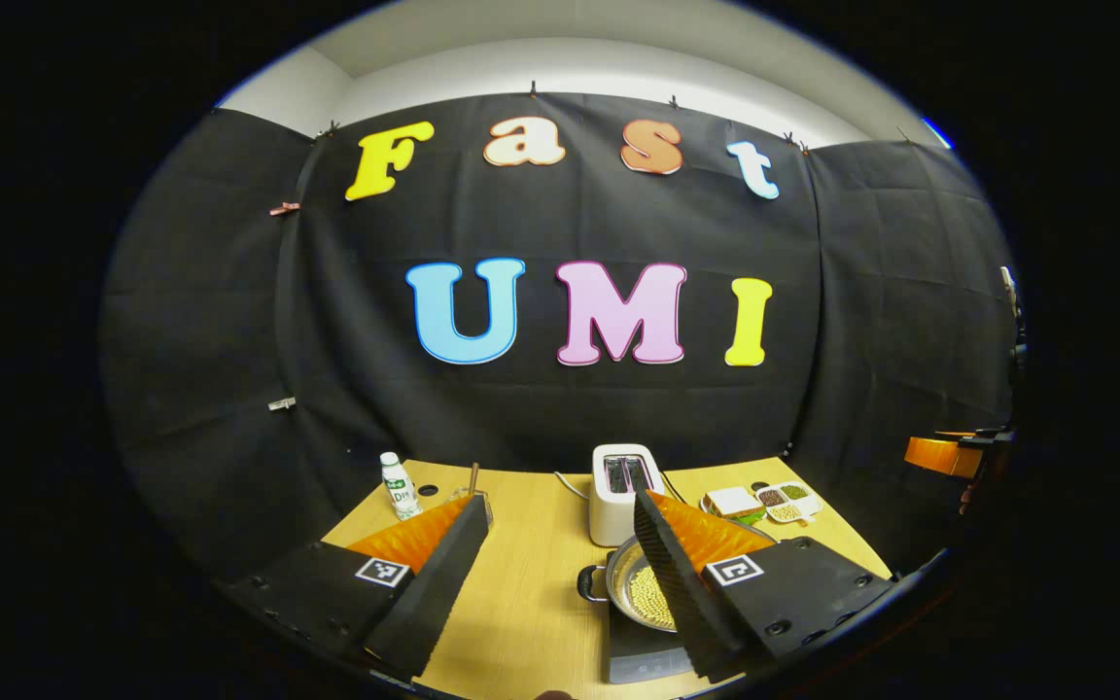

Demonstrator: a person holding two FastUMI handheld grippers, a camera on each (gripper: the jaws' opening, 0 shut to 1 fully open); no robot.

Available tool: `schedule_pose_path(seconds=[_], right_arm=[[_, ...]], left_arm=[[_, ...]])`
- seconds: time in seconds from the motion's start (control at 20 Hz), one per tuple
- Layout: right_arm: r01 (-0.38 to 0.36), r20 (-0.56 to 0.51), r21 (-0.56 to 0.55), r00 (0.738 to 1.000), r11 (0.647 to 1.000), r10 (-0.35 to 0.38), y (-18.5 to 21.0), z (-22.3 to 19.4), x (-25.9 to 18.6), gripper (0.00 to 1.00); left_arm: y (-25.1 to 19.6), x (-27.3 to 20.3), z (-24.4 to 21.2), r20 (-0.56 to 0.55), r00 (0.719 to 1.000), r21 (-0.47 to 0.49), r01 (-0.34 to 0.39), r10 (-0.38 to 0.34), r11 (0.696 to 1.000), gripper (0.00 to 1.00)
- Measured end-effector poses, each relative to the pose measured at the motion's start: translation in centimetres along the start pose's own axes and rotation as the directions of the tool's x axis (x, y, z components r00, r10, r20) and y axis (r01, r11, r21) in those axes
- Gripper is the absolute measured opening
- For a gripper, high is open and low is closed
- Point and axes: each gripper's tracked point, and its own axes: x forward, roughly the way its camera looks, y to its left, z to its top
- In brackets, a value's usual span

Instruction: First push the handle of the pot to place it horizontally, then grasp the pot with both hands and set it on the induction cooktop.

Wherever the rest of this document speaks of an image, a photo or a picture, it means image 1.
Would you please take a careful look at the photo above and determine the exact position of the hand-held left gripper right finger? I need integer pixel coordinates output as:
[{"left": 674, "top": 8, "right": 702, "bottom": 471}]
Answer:
[{"left": 632, "top": 489, "right": 896, "bottom": 683}]

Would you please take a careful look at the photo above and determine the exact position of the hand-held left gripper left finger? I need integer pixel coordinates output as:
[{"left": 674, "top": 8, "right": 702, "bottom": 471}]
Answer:
[{"left": 225, "top": 494, "right": 490, "bottom": 682}]

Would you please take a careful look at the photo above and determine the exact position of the pile of yellow soybeans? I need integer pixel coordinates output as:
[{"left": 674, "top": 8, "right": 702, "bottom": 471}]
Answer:
[{"left": 628, "top": 564, "right": 676, "bottom": 628}]

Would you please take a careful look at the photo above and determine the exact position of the stainless steel pot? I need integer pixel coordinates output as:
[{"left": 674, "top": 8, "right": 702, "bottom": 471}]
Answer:
[{"left": 577, "top": 520, "right": 780, "bottom": 635}]

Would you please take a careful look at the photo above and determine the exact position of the black induction cooktop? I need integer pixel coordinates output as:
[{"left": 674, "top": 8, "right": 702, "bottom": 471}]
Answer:
[{"left": 607, "top": 583, "right": 695, "bottom": 684}]

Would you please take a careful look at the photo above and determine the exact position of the white drink bottle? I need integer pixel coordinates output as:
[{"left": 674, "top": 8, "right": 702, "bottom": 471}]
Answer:
[{"left": 379, "top": 451, "right": 422, "bottom": 520}]

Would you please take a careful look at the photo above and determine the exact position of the white toaster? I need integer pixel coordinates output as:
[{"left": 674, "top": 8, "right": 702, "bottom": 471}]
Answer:
[{"left": 589, "top": 443, "right": 665, "bottom": 548}]

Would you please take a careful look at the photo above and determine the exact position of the white divided bean dish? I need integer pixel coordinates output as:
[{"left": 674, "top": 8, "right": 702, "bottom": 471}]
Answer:
[{"left": 752, "top": 481, "right": 823, "bottom": 526}]

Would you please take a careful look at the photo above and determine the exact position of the wire utensil basket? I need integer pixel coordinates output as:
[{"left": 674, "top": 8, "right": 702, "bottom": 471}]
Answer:
[{"left": 448, "top": 486, "right": 495, "bottom": 531}]

